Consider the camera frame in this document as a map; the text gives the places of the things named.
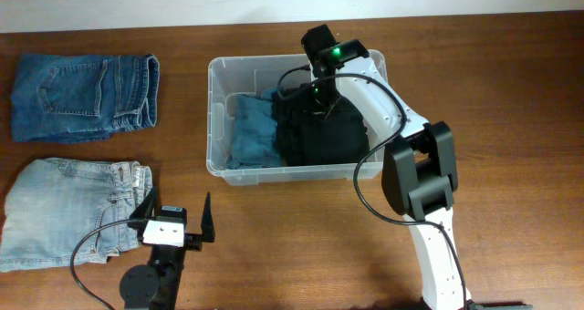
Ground black garment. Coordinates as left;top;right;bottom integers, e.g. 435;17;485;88
271;92;370;166

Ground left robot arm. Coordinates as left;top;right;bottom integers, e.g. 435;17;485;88
120;190;215;310

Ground dark blue jeans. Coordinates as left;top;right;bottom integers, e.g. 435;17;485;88
10;54;161;144

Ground light blue jeans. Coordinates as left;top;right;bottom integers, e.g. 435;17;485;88
1;158;153;273

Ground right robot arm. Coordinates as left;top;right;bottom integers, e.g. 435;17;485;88
301;25;471;309

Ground teal blue shirt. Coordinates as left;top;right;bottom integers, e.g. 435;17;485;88
226;95;281;170

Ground clear plastic storage container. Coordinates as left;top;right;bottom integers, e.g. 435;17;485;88
205;49;389;187

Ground left black cable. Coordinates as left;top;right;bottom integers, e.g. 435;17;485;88
69;218;138;310

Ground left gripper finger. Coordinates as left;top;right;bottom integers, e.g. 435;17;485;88
128;187;157;230
201;192;215;243

